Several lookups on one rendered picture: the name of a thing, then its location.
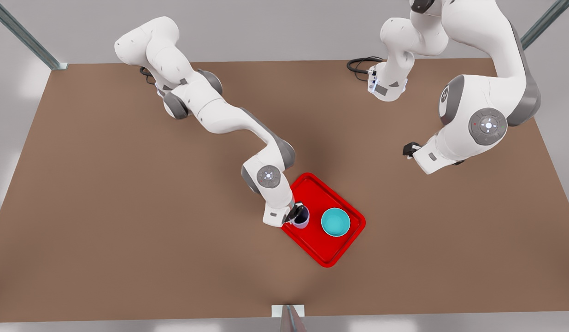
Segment lavender cup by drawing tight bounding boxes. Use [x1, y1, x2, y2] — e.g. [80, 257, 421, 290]
[292, 205, 310, 229]

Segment red plastic tray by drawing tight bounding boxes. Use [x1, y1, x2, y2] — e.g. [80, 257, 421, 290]
[281, 172, 366, 268]

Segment teal bowl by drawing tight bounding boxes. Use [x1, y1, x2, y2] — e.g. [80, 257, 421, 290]
[321, 207, 351, 237]

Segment silver frame post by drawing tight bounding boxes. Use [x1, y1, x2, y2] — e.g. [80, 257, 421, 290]
[0, 0, 68, 71]
[520, 0, 569, 50]
[271, 304, 308, 332]

